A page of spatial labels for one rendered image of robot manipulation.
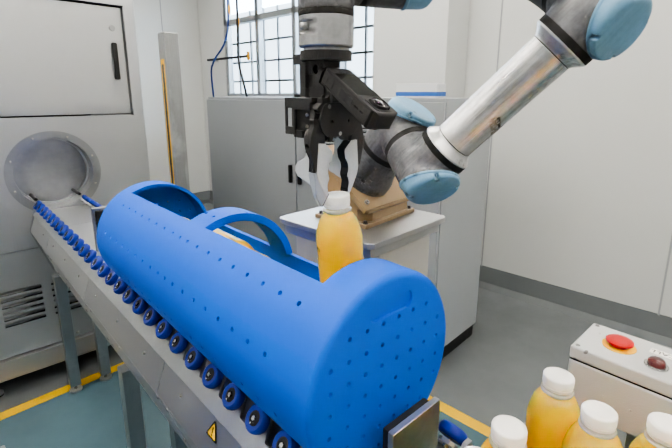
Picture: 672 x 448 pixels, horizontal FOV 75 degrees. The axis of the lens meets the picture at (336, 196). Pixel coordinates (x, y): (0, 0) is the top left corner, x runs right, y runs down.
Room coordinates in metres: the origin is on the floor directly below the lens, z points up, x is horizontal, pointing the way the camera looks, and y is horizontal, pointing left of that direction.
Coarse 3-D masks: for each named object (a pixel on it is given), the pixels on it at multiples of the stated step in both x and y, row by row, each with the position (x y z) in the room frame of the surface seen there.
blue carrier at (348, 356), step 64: (128, 192) 1.10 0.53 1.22; (128, 256) 0.90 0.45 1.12; (192, 256) 0.73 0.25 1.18; (256, 256) 0.65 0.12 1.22; (192, 320) 0.67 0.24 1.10; (256, 320) 0.55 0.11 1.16; (320, 320) 0.49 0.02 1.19; (384, 320) 0.53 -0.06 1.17; (256, 384) 0.52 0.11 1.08; (320, 384) 0.45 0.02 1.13; (384, 384) 0.53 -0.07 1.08
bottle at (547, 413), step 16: (544, 400) 0.52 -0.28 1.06; (560, 400) 0.51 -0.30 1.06; (576, 400) 0.52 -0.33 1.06; (528, 416) 0.53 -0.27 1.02; (544, 416) 0.51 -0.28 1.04; (560, 416) 0.50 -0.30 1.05; (576, 416) 0.50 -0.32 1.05; (528, 432) 0.53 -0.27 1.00; (544, 432) 0.50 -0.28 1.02; (560, 432) 0.49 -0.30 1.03
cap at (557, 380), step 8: (552, 368) 0.54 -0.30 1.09; (560, 368) 0.54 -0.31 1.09; (544, 376) 0.53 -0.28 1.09; (552, 376) 0.53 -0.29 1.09; (560, 376) 0.53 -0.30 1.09; (568, 376) 0.53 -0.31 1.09; (544, 384) 0.53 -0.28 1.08; (552, 384) 0.52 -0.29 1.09; (560, 384) 0.51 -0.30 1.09; (568, 384) 0.51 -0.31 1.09; (552, 392) 0.52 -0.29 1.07; (560, 392) 0.51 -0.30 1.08; (568, 392) 0.51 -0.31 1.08
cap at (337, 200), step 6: (330, 192) 0.63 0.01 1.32; (336, 192) 0.63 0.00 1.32; (342, 192) 0.63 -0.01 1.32; (330, 198) 0.60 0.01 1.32; (336, 198) 0.60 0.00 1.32; (342, 198) 0.60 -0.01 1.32; (348, 198) 0.61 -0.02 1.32; (324, 204) 0.61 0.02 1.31; (330, 204) 0.60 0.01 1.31; (336, 204) 0.60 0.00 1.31; (342, 204) 0.60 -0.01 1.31; (348, 204) 0.61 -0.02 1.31
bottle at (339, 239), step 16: (320, 224) 0.61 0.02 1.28; (336, 224) 0.59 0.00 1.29; (352, 224) 0.60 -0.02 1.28; (320, 240) 0.60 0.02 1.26; (336, 240) 0.59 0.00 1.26; (352, 240) 0.59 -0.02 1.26; (320, 256) 0.60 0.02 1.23; (336, 256) 0.59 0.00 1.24; (352, 256) 0.59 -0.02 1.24; (320, 272) 0.61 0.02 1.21
